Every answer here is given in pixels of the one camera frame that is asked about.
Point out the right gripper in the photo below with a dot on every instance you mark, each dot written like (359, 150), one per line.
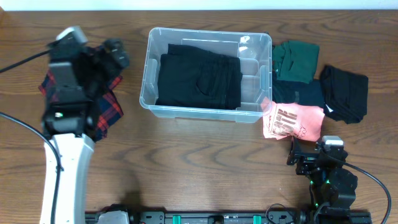
(308, 159)

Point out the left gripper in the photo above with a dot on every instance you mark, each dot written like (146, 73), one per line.
(118, 59)

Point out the red navy plaid garment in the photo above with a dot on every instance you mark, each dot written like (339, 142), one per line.
(92, 118)

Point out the black garment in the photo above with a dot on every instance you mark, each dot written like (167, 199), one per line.
(345, 94)

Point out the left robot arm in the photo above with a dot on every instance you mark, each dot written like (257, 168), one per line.
(67, 161)

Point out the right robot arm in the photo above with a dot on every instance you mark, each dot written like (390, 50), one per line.
(331, 184)

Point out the clear plastic storage container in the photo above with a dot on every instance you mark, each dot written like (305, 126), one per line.
(254, 51)

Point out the black folded pants in container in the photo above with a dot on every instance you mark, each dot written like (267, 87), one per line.
(196, 78)

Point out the pink printed folded shirt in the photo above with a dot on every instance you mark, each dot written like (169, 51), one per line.
(282, 120)

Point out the dark teal folded garment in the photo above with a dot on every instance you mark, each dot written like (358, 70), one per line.
(306, 94)

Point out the green folded garment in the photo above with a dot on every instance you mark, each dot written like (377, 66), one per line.
(295, 61)

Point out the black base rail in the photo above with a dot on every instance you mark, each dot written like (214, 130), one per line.
(120, 214)

